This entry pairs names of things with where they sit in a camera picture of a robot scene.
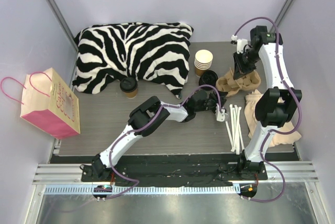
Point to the brown cardboard cup carrier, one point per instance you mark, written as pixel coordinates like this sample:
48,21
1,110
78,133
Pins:
227,84

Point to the beige folded cloth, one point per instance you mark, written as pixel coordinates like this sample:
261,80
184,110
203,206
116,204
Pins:
249,112

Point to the white wrapped straw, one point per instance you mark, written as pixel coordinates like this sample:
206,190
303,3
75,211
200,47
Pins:
232,117
240,137
236,134
230,137

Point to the black plastic cup lid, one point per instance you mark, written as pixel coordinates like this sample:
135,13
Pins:
128,84

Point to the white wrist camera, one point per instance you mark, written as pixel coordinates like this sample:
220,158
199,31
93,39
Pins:
221,114
240,43

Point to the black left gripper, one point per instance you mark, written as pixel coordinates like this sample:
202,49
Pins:
214,101

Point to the stack of paper cups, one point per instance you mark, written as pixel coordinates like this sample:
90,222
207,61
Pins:
202,62

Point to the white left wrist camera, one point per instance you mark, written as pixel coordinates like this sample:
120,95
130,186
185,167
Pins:
221,114

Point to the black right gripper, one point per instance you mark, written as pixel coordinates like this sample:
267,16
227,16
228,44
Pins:
242,66

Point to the zebra print pillow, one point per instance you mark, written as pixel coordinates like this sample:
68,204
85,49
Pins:
156,53

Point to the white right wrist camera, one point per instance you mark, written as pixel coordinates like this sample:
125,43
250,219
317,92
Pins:
240,43

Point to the pink paper gift bag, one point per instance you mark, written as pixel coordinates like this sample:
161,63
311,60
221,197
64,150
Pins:
48,103

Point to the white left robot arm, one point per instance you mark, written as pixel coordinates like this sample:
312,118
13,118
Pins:
147,117

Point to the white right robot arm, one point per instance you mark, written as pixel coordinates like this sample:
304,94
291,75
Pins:
277,105

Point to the brown paper coffee cup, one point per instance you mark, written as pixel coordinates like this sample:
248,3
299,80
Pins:
131,94

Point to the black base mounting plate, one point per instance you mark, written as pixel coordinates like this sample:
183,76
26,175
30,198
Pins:
195,170

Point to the perforated metal rail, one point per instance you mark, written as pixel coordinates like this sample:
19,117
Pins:
91,189

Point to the black cup lid stack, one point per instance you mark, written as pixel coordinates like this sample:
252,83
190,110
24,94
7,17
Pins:
209,77

